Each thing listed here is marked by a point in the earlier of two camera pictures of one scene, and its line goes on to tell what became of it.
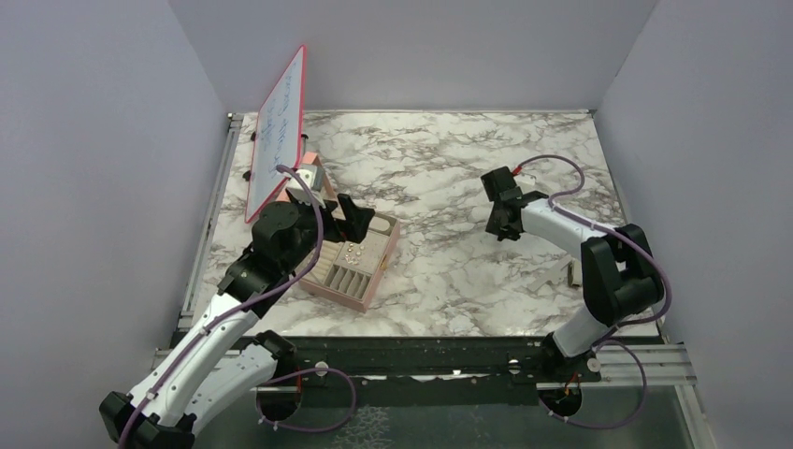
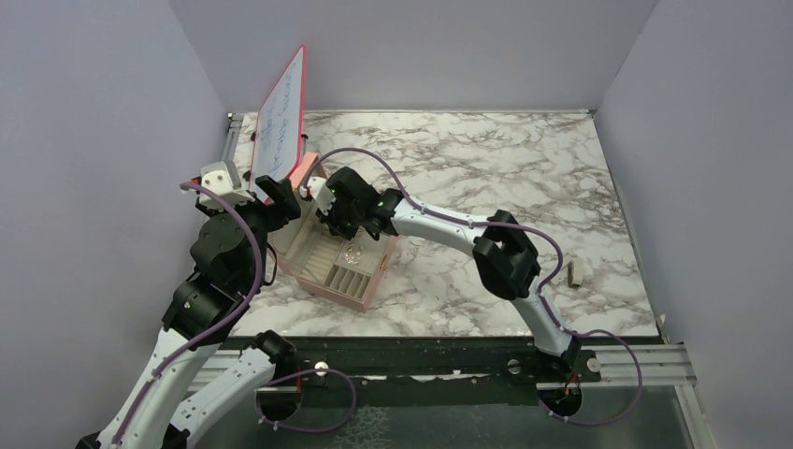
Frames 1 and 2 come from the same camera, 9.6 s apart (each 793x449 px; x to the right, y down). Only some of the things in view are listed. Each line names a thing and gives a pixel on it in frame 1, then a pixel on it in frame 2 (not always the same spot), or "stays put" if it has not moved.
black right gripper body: x=495 y=226 to x=344 y=223
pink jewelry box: x=343 y=271 stays put
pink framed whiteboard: x=279 y=136 stays put
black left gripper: x=353 y=228 to x=286 y=207
